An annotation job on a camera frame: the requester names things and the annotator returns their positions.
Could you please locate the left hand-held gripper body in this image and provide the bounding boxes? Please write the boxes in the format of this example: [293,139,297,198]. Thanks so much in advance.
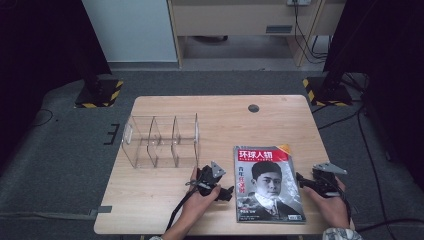
[196,161,227,197]

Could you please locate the black hanging power cables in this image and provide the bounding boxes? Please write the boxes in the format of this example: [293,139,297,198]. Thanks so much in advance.
[292,2,330,65]

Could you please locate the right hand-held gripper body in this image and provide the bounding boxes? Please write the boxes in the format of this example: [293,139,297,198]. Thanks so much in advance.
[309,161,348,199]

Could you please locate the clear acrylic divided organizer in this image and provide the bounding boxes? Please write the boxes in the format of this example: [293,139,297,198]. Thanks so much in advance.
[121,112,201,170]

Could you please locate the white cabinet panel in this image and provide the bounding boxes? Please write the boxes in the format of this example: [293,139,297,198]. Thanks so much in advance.
[81,0,179,64]

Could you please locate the right hand-held gripper black cable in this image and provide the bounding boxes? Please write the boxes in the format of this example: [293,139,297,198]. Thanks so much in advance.
[328,182,353,225]

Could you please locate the black striped stand base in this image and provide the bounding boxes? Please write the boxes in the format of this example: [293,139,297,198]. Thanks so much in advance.
[74,78,125,109]
[302,76,354,108]

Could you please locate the long black floor cable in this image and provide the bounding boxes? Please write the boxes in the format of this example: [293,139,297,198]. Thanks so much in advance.
[355,105,392,232]

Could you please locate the person's left hand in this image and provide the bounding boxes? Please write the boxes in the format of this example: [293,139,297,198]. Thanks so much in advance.
[181,166,222,228]

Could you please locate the grey tape strip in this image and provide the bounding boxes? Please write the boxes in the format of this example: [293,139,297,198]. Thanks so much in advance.
[89,205,113,218]

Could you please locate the thin black floor cable loop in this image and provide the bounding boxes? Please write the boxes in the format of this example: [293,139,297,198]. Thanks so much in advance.
[30,108,55,128]

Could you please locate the person's right patterned sleeve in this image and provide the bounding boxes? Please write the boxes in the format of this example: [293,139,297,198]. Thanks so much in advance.
[321,227,365,240]

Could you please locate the magazine with portrait cover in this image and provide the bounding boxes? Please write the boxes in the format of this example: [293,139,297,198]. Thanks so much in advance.
[232,144,307,225]

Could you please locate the person's right hand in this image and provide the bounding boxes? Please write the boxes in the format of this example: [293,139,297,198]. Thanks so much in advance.
[302,176,351,230]

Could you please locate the black curtain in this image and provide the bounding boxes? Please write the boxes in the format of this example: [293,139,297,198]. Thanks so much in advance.
[322,0,424,189]
[0,0,113,168]

